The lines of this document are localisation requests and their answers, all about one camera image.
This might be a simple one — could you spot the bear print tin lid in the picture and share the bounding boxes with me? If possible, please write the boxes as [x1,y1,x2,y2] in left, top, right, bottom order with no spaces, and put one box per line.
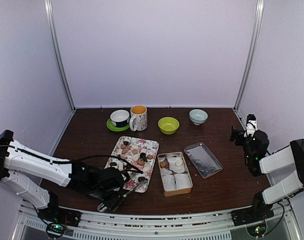
[184,142,223,179]

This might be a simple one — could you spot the ridged caramel chocolate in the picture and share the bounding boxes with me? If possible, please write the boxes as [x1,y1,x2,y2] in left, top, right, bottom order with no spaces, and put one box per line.
[159,161,169,168]

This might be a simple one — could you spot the white round chocolate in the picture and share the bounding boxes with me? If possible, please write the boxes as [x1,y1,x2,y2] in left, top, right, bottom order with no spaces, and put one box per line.
[175,159,184,167]

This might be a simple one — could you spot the metal tongs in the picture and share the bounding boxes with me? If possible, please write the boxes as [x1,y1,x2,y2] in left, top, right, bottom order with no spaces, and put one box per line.
[118,170,148,198]

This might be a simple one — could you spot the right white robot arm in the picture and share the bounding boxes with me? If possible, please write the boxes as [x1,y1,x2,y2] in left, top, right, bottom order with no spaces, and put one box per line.
[230,123,304,221]

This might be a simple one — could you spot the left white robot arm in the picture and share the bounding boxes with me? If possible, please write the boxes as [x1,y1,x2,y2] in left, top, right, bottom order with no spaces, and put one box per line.
[0,130,130,222]

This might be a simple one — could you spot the white oval chocolate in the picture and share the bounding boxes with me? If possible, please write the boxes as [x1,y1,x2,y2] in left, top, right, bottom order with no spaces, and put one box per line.
[142,165,153,173]

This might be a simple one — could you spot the tan chocolate tin box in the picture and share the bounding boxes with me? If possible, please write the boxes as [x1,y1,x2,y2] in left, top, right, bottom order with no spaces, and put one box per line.
[157,151,193,197]

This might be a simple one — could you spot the floral rectangular tray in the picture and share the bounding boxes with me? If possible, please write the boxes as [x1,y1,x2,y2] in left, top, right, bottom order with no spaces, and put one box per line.
[105,136,159,193]

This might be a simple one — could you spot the light blue bowl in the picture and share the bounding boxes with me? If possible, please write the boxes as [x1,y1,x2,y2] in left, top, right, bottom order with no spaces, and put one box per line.
[189,109,208,126]

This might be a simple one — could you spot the green saucer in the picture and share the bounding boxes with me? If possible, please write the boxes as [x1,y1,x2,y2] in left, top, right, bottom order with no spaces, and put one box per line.
[106,119,130,132]

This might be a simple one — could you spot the white paper cup liner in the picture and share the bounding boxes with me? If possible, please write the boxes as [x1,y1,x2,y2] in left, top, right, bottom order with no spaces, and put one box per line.
[162,174,176,192]
[167,156,186,174]
[174,173,192,190]

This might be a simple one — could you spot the white cup with dark band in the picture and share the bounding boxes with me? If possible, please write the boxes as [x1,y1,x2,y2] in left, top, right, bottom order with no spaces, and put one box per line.
[109,109,130,127]

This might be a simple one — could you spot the green bowl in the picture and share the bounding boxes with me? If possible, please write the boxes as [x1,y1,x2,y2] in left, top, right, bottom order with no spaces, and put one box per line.
[158,117,180,135]

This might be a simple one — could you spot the white mug orange inside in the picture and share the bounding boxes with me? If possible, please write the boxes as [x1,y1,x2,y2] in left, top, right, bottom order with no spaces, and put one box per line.
[129,105,148,132]

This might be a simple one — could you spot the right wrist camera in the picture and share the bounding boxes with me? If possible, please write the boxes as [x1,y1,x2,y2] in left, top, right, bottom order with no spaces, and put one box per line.
[245,114,258,137]

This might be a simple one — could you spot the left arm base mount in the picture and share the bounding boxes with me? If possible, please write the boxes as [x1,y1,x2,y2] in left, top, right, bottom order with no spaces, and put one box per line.
[38,206,82,227]

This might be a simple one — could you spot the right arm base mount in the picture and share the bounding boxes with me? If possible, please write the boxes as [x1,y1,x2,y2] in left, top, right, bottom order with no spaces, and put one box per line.
[230,205,274,227]

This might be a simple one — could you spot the front aluminium rail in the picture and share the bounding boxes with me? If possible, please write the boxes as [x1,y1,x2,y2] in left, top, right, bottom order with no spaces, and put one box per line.
[11,197,303,240]

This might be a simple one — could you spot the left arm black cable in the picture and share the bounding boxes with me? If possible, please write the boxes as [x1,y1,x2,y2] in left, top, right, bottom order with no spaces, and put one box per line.
[0,144,144,176]

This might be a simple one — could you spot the right aluminium frame post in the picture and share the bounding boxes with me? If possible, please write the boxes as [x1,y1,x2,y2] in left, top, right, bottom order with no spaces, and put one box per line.
[233,0,265,112]

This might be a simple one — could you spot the aluminium frame post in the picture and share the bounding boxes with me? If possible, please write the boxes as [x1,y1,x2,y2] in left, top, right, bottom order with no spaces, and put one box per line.
[233,0,265,112]
[44,0,76,112]

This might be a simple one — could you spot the left aluminium frame post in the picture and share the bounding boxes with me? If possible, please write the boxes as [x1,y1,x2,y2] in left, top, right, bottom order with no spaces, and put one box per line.
[44,0,76,112]

